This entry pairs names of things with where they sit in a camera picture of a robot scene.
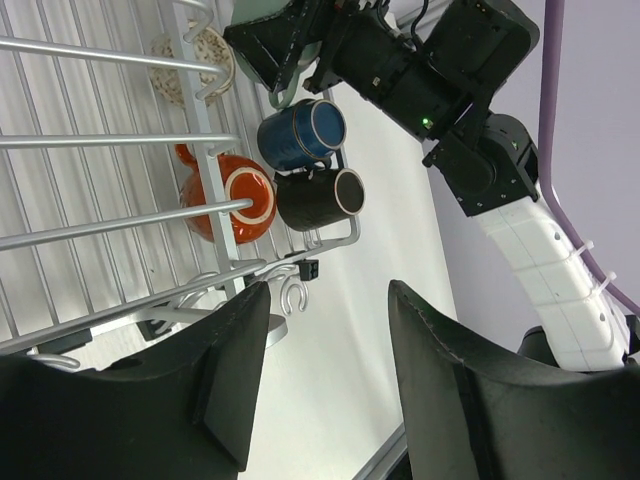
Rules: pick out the teal mug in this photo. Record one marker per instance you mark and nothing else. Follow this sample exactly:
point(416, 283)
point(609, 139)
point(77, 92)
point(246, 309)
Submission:
point(274, 42)

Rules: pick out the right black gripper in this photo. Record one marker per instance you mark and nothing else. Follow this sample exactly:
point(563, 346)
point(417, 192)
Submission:
point(339, 56)

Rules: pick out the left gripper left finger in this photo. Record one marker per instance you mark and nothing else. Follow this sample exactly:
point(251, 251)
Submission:
point(181, 409)

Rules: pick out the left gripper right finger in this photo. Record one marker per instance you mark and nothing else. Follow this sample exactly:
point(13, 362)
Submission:
point(475, 410)

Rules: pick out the dark blue mug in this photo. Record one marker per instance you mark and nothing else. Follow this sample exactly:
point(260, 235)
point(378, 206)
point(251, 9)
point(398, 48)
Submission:
point(305, 135)

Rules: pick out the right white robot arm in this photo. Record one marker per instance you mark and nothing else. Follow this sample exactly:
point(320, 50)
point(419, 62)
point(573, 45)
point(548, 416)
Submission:
point(440, 89)

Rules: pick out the brown mug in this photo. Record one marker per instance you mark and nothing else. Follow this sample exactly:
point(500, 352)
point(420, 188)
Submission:
point(314, 199)

